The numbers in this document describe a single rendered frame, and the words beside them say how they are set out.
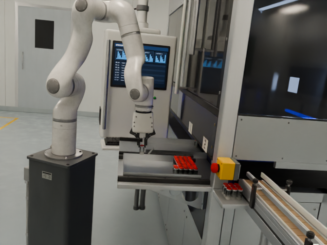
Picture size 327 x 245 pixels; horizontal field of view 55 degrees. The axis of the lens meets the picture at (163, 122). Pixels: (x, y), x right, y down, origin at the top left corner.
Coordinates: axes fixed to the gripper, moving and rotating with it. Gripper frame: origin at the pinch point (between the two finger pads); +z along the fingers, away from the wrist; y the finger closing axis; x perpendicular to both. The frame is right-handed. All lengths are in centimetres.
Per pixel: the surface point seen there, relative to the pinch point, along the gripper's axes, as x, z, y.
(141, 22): -80, -62, 1
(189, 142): -42, 11, -31
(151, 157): -7.3, 9.6, -5.3
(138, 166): 1.5, 11.2, 1.3
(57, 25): -524, -88, 162
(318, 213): 22, 24, -80
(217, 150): 23.6, -4.5, -30.5
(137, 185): 23.5, 11.7, 1.7
